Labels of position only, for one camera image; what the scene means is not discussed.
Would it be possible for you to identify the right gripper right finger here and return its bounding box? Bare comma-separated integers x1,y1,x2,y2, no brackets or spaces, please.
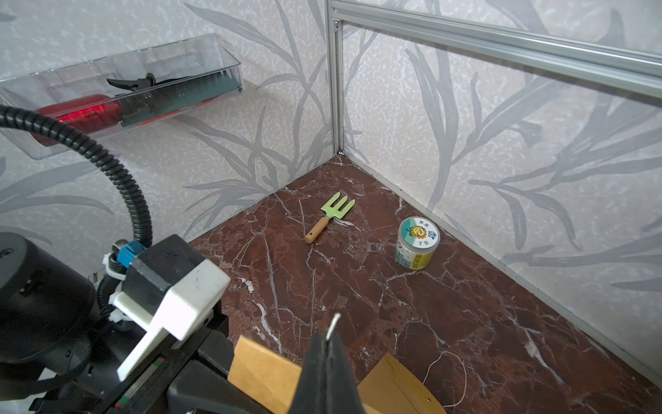
327,332,365,414

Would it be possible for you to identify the small labelled tin can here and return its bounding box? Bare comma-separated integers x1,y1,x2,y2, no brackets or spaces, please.
395,217,441,270

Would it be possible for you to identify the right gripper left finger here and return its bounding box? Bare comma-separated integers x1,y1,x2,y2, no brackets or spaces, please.
289,332,328,414

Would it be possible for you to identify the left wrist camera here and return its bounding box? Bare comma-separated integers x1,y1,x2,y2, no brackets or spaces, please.
103,235,231,381

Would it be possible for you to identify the green garden hand fork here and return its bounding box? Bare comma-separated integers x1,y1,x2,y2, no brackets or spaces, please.
304,191,355,244

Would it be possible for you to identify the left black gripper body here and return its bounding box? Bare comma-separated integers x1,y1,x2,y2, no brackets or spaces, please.
0,231,275,414

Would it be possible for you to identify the kraft file bag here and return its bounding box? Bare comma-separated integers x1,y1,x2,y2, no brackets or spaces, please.
358,354,447,414
228,336,302,413

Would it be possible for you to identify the aluminium frame back bar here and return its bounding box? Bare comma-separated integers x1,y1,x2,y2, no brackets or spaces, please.
329,1,661,98

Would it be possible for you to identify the bag closure string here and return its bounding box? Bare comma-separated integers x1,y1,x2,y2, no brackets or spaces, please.
421,350,469,409
324,312,342,343

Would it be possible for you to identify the clear plastic wall bin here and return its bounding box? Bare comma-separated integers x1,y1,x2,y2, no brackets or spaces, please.
1,34,243,141

